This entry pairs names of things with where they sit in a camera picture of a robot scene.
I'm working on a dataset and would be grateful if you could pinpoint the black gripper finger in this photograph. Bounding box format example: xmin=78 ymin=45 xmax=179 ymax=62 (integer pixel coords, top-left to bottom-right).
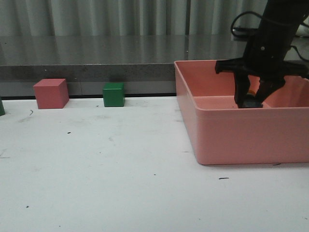
xmin=234 ymin=72 xmax=250 ymax=108
xmin=255 ymin=78 xmax=285 ymax=103

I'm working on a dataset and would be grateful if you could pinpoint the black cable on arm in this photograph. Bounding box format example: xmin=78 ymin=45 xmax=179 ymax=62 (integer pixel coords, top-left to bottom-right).
xmin=230 ymin=11 xmax=263 ymax=39

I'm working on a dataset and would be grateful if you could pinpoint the pink cube block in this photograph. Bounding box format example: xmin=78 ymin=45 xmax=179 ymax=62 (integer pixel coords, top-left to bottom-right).
xmin=33 ymin=78 xmax=69 ymax=109

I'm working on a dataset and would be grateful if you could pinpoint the yellow push button switch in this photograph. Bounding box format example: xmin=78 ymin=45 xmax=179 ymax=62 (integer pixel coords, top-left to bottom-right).
xmin=242 ymin=91 xmax=263 ymax=108

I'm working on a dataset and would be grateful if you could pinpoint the grey counter shelf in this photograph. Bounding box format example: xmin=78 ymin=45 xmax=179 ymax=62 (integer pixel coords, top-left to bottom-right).
xmin=0 ymin=35 xmax=246 ymax=99

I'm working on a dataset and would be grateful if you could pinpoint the pink plastic bin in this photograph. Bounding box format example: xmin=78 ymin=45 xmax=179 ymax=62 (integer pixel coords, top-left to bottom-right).
xmin=174 ymin=60 xmax=309 ymax=165

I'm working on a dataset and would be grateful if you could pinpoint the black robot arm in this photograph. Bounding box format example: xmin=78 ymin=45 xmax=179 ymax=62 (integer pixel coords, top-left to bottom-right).
xmin=215 ymin=0 xmax=309 ymax=108

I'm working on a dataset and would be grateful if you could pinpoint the green cube block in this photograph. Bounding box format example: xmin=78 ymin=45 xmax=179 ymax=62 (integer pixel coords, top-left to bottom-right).
xmin=102 ymin=82 xmax=125 ymax=107

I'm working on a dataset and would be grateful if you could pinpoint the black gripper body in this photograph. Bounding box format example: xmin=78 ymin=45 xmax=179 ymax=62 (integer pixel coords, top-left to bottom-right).
xmin=215 ymin=31 xmax=309 ymax=81

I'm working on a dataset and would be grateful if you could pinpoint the white appliance in background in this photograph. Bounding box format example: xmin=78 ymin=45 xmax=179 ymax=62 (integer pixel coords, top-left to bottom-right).
xmin=295 ymin=16 xmax=309 ymax=37

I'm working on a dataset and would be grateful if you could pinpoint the dark green block at edge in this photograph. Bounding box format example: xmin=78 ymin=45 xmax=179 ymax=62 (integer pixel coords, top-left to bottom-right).
xmin=0 ymin=97 xmax=5 ymax=116

